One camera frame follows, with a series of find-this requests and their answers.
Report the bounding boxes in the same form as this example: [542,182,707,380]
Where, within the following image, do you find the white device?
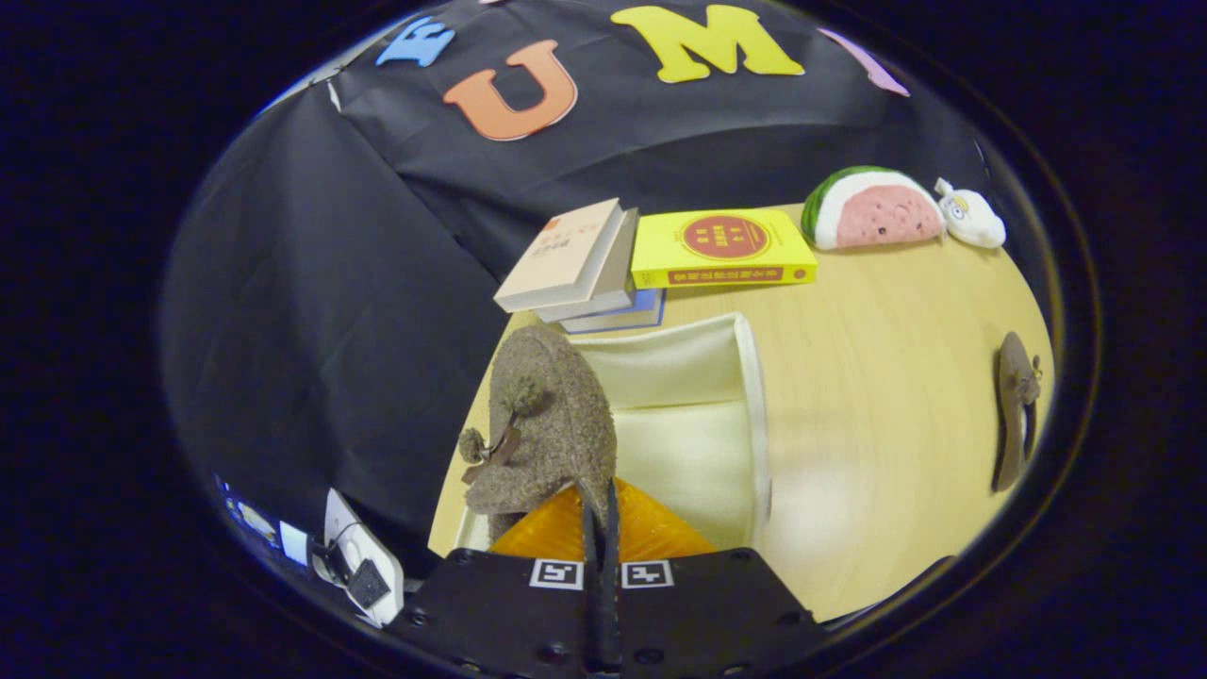
[311,488,406,629]

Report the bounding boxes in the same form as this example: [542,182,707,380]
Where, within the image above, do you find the grey book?
[536,207,641,324]

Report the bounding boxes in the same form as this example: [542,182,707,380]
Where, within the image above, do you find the beige book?
[493,198,625,314]

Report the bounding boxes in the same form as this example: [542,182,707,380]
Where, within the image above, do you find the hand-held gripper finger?
[602,477,823,678]
[389,481,603,678]

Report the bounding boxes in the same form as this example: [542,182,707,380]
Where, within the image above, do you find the brown fuzzy shoe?
[458,325,620,544]
[990,332,1044,494]

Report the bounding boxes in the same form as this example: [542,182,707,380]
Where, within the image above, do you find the yellow book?
[631,208,818,290]

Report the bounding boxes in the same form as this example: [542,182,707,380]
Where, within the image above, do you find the white plush toy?
[934,177,1008,251]

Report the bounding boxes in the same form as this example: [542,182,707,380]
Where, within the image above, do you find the blue wall poster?
[217,476,312,568]

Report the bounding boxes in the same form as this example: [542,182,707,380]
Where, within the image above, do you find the cream storage box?
[453,313,773,554]

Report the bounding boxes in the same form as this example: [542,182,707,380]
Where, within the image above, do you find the watermelon slice plush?
[802,166,948,252]

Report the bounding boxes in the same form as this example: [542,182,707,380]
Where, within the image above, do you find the blue book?
[561,288,668,336]

